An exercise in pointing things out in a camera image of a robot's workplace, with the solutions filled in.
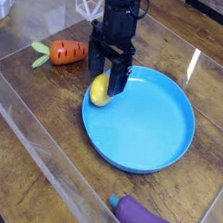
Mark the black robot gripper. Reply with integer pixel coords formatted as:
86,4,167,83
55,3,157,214
88,0,141,97

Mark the yellow toy lemon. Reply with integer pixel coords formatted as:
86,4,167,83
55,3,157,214
89,74,111,107

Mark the blue round plastic tray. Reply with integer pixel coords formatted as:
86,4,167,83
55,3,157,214
81,66,196,174

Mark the orange toy carrot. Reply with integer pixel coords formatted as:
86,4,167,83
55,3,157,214
31,39,89,69

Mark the dark wooden shelf edge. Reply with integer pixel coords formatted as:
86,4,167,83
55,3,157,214
180,0,223,38

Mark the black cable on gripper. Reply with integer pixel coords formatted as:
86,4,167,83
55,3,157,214
129,0,151,21

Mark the clear acrylic enclosure wall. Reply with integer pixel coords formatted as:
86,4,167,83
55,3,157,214
0,0,223,223

